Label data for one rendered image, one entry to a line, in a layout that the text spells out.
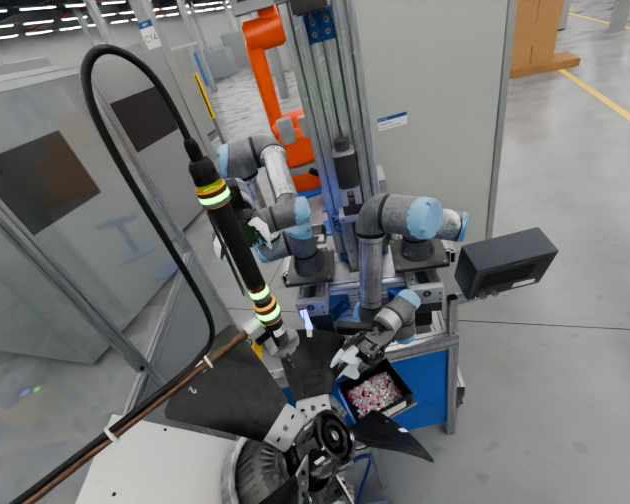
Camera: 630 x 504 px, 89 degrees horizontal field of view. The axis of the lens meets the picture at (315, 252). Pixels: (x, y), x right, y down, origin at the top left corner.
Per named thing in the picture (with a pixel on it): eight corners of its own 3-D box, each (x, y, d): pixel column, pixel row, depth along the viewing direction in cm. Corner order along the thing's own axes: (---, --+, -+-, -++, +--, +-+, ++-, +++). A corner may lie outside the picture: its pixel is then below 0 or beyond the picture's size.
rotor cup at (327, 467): (289, 501, 68) (327, 476, 63) (271, 430, 77) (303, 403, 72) (336, 486, 77) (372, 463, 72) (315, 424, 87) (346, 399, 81)
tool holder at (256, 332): (271, 371, 62) (254, 340, 57) (253, 352, 67) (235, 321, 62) (306, 341, 66) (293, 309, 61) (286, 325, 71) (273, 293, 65)
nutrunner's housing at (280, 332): (284, 362, 66) (179, 146, 40) (274, 351, 69) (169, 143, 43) (299, 349, 68) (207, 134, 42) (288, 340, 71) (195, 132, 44)
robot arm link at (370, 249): (344, 195, 97) (349, 327, 117) (377, 198, 91) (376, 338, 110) (364, 186, 105) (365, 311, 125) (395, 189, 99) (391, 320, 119)
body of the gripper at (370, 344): (370, 357, 88) (397, 328, 93) (347, 339, 93) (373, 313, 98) (372, 371, 93) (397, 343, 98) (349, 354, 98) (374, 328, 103)
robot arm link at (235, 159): (294, 260, 143) (251, 140, 111) (261, 271, 142) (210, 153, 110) (290, 246, 152) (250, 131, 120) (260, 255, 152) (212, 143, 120)
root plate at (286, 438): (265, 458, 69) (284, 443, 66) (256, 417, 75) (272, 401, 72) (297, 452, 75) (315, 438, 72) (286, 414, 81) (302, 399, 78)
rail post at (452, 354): (447, 435, 177) (448, 348, 131) (444, 428, 180) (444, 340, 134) (454, 433, 176) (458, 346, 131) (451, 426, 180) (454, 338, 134)
